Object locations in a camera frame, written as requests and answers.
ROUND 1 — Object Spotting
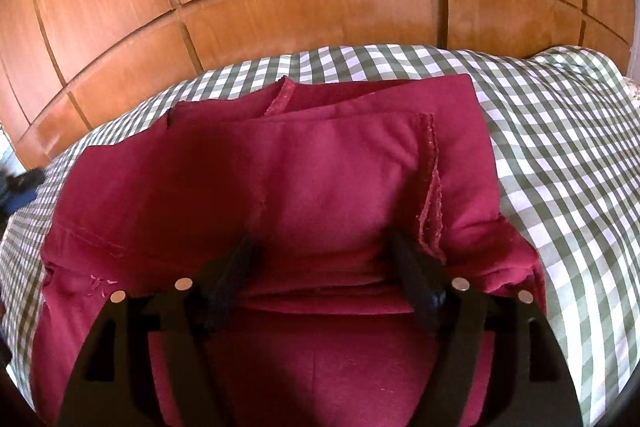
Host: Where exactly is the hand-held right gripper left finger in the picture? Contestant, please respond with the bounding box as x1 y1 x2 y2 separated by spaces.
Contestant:
57 232 261 427

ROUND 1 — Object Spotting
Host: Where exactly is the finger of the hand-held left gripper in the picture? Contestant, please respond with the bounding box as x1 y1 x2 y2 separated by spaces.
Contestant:
0 168 47 215

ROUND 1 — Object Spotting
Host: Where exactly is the green white checked blanket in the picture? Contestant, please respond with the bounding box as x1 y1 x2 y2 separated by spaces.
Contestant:
0 44 640 408

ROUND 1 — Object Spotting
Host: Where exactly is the floral bed sheet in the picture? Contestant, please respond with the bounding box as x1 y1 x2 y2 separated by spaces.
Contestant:
620 74 640 112

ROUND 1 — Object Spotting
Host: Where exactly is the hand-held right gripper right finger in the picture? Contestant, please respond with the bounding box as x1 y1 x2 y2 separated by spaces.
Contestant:
390 227 586 427

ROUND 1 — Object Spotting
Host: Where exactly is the dark red garment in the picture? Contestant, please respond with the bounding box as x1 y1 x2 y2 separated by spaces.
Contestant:
37 74 546 427

